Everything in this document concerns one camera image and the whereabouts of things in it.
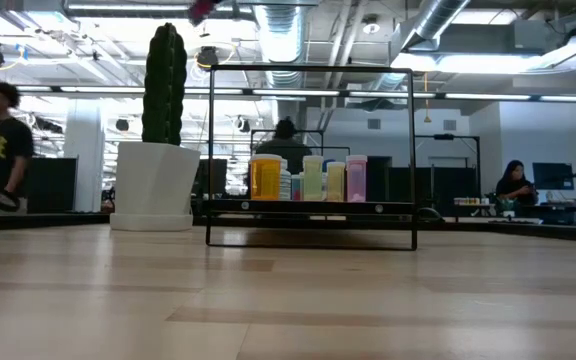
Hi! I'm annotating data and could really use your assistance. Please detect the orange pill bottle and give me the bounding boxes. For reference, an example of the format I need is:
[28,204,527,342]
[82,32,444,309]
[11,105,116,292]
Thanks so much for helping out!
[249,153,284,202]

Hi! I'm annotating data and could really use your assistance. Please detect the yellow pill bottle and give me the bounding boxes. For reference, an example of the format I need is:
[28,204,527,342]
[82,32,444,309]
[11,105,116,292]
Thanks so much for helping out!
[325,161,347,203]

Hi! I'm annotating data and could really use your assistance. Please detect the pink pill bottle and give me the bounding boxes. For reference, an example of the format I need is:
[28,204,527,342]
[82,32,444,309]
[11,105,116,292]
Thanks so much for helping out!
[345,154,369,203]

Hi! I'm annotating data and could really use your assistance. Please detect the red pill bottle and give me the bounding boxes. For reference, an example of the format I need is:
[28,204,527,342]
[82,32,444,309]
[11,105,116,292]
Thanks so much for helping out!
[187,0,222,27]

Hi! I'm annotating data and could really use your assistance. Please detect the large white labelled medicine bottle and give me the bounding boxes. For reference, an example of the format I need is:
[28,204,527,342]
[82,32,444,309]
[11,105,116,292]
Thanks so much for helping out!
[281,159,293,202]

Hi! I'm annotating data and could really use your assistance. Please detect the background wooden bottle shelf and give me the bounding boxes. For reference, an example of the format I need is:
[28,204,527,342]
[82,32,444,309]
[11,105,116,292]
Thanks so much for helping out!
[453,196,492,207]

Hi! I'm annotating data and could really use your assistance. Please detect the person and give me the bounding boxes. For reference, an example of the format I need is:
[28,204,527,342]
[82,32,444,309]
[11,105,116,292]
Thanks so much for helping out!
[0,81,36,215]
[494,159,540,207]
[254,117,314,175]

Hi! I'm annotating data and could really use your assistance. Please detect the white hexagonal plant pot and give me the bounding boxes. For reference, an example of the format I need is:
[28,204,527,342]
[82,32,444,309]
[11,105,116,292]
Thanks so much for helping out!
[114,141,202,217]

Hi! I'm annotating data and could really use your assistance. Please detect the yellow hanging pendant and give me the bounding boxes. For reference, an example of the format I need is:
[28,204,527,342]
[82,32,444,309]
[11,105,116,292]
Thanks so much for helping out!
[422,72,432,124]

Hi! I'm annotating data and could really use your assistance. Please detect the tall green cactus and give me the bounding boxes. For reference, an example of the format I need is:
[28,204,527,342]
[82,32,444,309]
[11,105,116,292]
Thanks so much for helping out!
[141,21,188,147]

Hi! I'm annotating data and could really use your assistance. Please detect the black computer monitor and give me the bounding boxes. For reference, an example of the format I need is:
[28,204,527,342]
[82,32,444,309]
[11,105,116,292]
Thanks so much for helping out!
[532,162,575,191]

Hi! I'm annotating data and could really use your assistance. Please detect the silver ventilation duct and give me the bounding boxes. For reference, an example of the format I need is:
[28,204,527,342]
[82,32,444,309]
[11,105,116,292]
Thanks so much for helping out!
[251,0,315,131]
[367,0,473,91]

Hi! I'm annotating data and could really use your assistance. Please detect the black partition wall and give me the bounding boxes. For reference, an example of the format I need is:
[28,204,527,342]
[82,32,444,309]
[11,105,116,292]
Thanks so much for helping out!
[23,157,78,215]

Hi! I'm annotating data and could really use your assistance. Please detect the black aluminium table frame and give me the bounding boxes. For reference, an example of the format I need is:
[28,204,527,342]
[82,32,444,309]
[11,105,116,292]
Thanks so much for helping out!
[0,212,576,245]

